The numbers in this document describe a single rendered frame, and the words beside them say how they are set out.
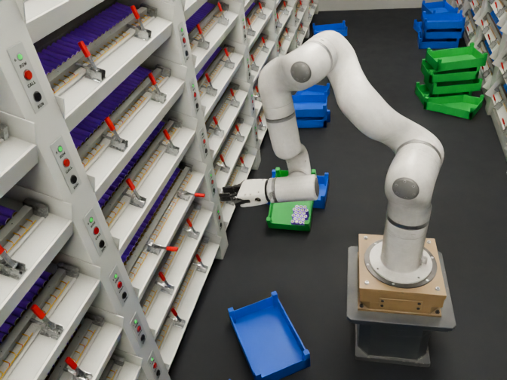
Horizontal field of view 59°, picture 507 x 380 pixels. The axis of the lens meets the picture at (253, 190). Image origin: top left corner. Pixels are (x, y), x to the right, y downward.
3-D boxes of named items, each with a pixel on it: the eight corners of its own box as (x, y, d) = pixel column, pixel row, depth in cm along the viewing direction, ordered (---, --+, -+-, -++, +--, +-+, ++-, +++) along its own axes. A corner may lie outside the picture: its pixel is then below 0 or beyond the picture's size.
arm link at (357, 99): (408, 200, 121) (422, 170, 132) (447, 181, 112) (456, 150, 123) (283, 63, 117) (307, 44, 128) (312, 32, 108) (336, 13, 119)
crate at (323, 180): (328, 184, 237) (328, 172, 232) (324, 209, 222) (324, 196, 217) (273, 181, 245) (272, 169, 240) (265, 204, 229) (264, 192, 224)
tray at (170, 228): (202, 182, 175) (207, 163, 169) (136, 307, 130) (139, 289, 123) (155, 164, 176) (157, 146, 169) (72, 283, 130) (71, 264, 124)
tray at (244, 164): (253, 161, 252) (259, 142, 242) (223, 236, 206) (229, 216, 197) (219, 149, 252) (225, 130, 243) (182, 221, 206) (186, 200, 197)
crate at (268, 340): (311, 366, 157) (310, 353, 152) (257, 388, 152) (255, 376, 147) (277, 303, 180) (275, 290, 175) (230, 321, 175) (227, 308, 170)
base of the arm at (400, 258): (434, 248, 145) (444, 203, 134) (429, 291, 131) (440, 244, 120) (374, 236, 151) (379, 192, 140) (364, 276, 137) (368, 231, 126)
